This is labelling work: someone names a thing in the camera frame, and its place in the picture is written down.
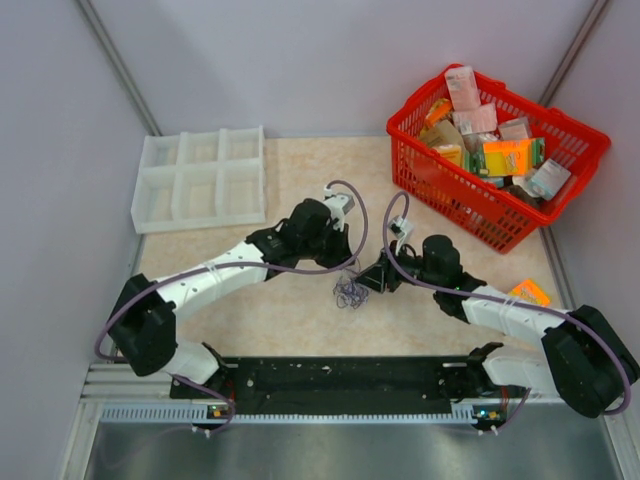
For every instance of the orange green box on table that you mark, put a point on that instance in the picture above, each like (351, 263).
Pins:
(529, 291)

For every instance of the pink box upright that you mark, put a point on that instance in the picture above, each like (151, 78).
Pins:
(462, 88)

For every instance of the pale blue box in basket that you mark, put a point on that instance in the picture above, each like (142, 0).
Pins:
(547, 180)

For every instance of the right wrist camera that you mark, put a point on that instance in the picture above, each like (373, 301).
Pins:
(402, 229)

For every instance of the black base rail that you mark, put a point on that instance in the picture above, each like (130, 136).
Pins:
(355, 385)

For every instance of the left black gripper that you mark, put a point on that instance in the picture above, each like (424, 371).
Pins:
(342, 253)

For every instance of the orange yellow box in basket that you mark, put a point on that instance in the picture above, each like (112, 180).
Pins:
(509, 158)

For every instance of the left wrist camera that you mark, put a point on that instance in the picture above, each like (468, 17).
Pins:
(339, 205)

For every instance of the pink box flat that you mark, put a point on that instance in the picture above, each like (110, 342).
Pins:
(480, 120)

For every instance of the red plastic basket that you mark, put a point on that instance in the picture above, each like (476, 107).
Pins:
(497, 218)

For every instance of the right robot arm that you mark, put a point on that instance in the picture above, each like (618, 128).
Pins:
(573, 355)

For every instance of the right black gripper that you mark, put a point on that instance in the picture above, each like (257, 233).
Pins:
(382, 279)

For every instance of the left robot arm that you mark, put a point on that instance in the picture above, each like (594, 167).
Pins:
(144, 322)

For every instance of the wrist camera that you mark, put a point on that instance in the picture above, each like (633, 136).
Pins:
(339, 205)
(402, 229)

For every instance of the white compartment tray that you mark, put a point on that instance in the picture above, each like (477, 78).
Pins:
(200, 180)

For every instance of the tan cardboard box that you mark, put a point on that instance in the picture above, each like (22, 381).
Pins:
(446, 140)

